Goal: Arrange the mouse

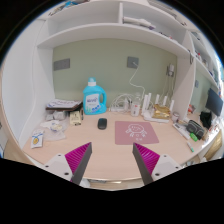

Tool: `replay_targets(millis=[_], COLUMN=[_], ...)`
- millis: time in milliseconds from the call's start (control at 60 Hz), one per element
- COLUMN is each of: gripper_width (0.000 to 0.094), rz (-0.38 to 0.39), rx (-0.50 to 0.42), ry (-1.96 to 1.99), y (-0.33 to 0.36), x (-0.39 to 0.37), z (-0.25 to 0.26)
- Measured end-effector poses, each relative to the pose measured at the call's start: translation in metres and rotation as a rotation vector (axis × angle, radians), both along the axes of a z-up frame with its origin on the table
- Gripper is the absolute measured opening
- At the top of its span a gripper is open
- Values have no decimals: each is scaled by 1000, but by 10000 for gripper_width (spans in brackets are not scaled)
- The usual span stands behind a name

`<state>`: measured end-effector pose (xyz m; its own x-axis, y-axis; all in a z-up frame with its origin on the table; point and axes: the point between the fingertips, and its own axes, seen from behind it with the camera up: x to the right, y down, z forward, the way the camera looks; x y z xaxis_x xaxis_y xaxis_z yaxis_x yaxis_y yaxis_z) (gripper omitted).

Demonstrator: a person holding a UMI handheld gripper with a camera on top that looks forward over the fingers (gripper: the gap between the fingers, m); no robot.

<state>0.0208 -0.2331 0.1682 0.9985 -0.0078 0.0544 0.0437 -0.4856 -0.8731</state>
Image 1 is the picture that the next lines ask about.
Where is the white yellow sachet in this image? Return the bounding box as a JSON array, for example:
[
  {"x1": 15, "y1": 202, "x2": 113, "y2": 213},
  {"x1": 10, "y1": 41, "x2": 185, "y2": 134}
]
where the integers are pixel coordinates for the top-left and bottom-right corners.
[{"x1": 31, "y1": 130, "x2": 44, "y2": 148}]

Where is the clear plastic bag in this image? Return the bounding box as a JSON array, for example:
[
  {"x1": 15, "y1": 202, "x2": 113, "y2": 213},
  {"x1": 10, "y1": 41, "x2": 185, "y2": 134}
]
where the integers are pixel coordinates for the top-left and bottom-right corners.
[{"x1": 40, "y1": 120, "x2": 66, "y2": 141}]

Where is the grey wall socket centre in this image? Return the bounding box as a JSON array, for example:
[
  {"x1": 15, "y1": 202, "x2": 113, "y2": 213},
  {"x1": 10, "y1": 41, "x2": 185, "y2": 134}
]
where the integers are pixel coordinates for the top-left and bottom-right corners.
[{"x1": 127, "y1": 56, "x2": 139, "y2": 69}]

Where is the pink mouse pad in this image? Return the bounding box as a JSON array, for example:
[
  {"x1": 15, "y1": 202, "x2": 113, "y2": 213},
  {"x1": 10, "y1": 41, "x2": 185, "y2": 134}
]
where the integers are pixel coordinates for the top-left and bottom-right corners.
[{"x1": 115, "y1": 121, "x2": 159, "y2": 145}]

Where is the black computer mouse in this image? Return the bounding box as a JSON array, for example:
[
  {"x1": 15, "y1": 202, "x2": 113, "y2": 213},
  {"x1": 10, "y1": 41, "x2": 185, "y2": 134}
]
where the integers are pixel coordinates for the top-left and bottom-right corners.
[{"x1": 97, "y1": 118, "x2": 107, "y2": 130}]

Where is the grey wall socket left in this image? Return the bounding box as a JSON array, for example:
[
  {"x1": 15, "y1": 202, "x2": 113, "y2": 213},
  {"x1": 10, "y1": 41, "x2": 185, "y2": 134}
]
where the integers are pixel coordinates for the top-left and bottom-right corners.
[{"x1": 53, "y1": 59, "x2": 70, "y2": 71}]

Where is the small yellow box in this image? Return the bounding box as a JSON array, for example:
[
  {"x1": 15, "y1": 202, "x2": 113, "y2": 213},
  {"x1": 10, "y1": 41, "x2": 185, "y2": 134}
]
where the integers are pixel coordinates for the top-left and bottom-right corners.
[{"x1": 70, "y1": 111, "x2": 81, "y2": 126}]

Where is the white wifi router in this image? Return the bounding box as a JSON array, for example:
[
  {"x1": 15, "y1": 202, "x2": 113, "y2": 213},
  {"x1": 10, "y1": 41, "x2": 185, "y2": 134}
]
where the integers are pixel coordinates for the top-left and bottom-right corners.
[{"x1": 141, "y1": 93, "x2": 174, "y2": 123}]

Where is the grey wall socket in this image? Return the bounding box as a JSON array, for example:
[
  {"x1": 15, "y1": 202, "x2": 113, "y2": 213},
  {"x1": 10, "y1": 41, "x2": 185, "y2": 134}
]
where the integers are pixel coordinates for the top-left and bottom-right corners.
[
  {"x1": 127, "y1": 56, "x2": 139, "y2": 69},
  {"x1": 53, "y1": 59, "x2": 70, "y2": 71}
]

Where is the white power strip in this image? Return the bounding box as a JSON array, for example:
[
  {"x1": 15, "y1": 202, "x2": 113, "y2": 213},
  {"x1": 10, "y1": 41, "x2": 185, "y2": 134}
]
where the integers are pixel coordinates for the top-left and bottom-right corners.
[{"x1": 110, "y1": 107, "x2": 125, "y2": 112}]

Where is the stack of books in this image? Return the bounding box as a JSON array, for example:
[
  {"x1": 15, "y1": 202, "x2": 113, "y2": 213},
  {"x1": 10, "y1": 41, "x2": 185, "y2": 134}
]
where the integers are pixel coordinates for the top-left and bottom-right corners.
[{"x1": 46, "y1": 99, "x2": 82, "y2": 111}]

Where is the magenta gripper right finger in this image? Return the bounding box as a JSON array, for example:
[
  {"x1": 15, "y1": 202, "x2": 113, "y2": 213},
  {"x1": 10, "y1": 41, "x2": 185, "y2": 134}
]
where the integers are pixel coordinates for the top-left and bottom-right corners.
[{"x1": 132, "y1": 143, "x2": 160, "y2": 185}]

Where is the white charger cable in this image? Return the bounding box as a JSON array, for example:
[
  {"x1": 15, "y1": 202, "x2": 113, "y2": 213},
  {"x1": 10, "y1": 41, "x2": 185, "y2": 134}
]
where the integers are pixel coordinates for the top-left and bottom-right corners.
[{"x1": 128, "y1": 61, "x2": 147, "y2": 101}]

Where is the white remote control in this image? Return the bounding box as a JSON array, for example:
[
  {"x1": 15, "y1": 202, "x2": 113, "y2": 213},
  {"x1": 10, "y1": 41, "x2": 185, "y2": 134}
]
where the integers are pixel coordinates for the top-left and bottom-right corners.
[{"x1": 173, "y1": 123, "x2": 190, "y2": 140}]

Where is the green marker pen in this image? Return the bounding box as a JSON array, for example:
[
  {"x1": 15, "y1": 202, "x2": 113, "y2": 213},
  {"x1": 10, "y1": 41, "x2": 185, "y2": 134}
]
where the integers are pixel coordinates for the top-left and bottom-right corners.
[{"x1": 187, "y1": 142, "x2": 194, "y2": 152}]

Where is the wall plug adapter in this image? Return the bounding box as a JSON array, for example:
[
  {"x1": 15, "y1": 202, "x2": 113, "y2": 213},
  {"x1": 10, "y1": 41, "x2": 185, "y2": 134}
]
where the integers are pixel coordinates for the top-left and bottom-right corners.
[{"x1": 167, "y1": 64, "x2": 175, "y2": 77}]

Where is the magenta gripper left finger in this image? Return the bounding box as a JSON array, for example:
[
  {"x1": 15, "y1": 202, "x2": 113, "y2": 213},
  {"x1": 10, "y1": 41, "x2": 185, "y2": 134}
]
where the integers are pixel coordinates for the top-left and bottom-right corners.
[{"x1": 65, "y1": 142, "x2": 92, "y2": 185}]

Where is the black pouch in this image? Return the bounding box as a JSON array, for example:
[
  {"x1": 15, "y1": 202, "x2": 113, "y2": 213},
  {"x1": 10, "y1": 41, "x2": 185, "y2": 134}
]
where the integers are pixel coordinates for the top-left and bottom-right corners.
[{"x1": 186, "y1": 120, "x2": 204, "y2": 139}]

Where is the clear plastic bottle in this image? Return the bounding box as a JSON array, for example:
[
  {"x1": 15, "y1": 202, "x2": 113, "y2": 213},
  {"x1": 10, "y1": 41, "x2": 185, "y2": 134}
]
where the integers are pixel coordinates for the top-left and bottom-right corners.
[{"x1": 131, "y1": 93, "x2": 141, "y2": 117}]

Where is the black monitor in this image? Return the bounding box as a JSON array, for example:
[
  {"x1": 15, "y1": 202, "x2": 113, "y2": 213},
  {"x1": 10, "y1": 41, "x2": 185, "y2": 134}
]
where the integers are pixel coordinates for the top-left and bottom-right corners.
[{"x1": 205, "y1": 89, "x2": 223, "y2": 116}]

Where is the white wall shelf unit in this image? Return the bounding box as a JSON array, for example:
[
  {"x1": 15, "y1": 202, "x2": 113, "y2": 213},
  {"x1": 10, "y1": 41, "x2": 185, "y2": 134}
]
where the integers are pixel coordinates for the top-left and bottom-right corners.
[{"x1": 18, "y1": 0, "x2": 223, "y2": 149}]

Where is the gold foil packet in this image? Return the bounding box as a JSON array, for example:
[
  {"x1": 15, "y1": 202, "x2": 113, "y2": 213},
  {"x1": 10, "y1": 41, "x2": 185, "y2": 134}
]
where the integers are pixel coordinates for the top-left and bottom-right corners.
[{"x1": 153, "y1": 104, "x2": 170, "y2": 119}]

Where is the blue detergent bottle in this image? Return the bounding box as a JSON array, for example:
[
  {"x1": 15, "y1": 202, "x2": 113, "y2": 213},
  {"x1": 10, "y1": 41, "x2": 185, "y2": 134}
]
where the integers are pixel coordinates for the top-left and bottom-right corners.
[{"x1": 83, "y1": 77, "x2": 107, "y2": 115}]

